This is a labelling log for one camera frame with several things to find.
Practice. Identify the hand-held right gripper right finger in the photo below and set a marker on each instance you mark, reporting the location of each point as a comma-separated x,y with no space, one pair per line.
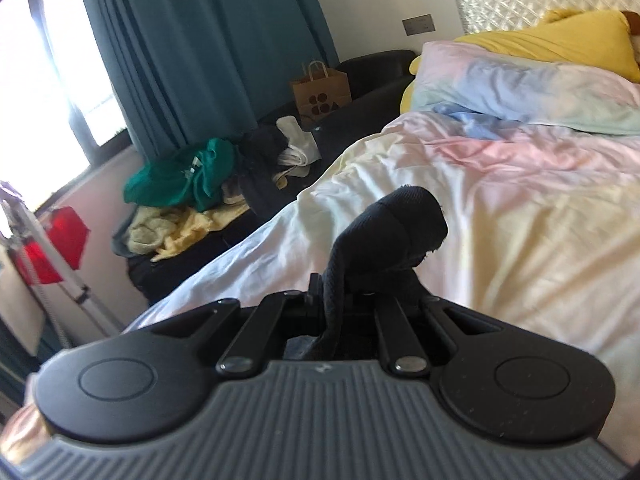
395,325

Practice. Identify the dark cloth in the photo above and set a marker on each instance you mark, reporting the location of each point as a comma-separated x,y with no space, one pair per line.
260,170

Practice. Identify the window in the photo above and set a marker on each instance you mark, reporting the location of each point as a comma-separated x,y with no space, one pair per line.
45,85

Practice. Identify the green garment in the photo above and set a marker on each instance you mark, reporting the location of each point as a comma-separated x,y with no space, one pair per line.
170,180

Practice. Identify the red cloth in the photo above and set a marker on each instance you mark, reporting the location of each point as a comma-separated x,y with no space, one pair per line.
60,240

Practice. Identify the black sofa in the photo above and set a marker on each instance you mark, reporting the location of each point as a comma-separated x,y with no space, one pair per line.
370,67

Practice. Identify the brown paper bag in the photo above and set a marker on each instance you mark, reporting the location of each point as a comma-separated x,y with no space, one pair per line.
322,92

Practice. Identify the blue curtain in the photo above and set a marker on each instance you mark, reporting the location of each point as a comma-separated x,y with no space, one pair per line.
200,35

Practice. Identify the white cloth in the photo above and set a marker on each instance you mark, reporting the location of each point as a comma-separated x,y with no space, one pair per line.
300,142

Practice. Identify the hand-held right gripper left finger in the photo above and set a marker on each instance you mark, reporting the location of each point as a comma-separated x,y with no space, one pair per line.
270,320

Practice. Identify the yellow pillow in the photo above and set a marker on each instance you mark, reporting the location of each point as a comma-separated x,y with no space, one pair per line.
565,35

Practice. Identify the grey wall switch panel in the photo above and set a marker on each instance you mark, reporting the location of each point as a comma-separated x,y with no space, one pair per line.
418,25

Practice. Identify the black pants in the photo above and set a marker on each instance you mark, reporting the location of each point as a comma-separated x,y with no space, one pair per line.
395,230

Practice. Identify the pastel pillow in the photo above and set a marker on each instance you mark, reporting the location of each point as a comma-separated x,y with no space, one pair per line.
500,80

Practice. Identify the bed with pastel sheet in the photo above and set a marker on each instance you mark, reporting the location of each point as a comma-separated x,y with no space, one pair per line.
525,220

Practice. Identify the yellow cloth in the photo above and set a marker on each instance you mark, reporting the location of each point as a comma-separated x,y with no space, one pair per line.
190,230

